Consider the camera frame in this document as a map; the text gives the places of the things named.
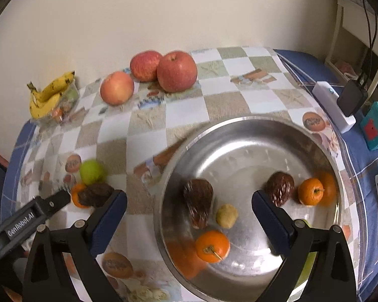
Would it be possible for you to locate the large red apple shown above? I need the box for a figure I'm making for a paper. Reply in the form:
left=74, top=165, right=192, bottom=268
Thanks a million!
left=157, top=51, right=198, bottom=93

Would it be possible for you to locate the black power adapter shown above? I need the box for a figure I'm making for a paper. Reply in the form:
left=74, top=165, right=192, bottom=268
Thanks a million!
left=337, top=80, right=368, bottom=117

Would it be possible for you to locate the small green round fruit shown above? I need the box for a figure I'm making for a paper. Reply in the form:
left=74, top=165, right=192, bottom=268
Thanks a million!
left=79, top=160, right=106, bottom=185

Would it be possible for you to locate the black cable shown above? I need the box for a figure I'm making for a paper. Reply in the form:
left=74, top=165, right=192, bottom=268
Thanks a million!
left=368, top=9, right=378, bottom=87
left=361, top=0, right=373, bottom=85

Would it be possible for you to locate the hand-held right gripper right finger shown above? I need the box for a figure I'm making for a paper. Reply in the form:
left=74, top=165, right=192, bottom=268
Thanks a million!
left=251, top=190, right=356, bottom=302

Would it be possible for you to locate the yellow banana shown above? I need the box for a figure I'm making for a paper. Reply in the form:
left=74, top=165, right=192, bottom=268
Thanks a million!
left=30, top=93, right=65, bottom=119
left=27, top=71, right=75, bottom=103

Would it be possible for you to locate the teal toy box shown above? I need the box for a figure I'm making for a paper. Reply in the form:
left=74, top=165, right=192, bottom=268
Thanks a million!
left=360, top=101, right=378, bottom=151

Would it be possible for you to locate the clear plastic container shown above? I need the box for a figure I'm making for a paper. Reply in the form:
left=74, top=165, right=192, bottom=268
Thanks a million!
left=35, top=80, right=80, bottom=124

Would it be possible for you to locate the large stainless steel basin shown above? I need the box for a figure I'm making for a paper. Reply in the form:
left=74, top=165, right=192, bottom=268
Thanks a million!
left=153, top=116, right=345, bottom=302

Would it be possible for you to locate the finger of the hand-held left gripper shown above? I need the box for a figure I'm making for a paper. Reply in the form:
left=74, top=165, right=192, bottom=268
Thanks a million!
left=46, top=190, right=70, bottom=216

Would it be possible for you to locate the white power strip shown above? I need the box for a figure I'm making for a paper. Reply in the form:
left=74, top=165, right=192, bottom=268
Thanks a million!
left=312, top=81, right=356, bottom=133

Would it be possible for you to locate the small orange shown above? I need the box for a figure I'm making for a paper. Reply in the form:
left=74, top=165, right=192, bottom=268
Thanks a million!
left=195, top=230, right=231, bottom=263
left=70, top=183, right=92, bottom=209
left=298, top=178, right=324, bottom=206

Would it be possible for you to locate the small tan longan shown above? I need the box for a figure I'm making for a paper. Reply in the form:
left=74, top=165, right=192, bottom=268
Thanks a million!
left=216, top=204, right=239, bottom=229

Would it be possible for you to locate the green mango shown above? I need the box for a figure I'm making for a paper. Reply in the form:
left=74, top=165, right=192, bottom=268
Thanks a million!
left=298, top=218, right=317, bottom=277

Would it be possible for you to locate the pale red apple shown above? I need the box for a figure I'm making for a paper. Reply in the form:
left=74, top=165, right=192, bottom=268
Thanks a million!
left=100, top=71, right=135, bottom=106

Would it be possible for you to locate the white shelf unit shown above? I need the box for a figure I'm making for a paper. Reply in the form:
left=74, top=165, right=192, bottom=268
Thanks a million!
left=326, top=0, right=378, bottom=81

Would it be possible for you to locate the dark brown scaly fruit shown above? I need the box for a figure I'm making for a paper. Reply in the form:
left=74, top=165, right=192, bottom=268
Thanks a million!
left=183, top=179, right=214, bottom=230
left=78, top=182, right=115, bottom=208
left=265, top=172, right=295, bottom=207

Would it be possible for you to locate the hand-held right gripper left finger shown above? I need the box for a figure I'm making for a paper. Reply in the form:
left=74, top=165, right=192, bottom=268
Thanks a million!
left=22, top=190, right=127, bottom=302

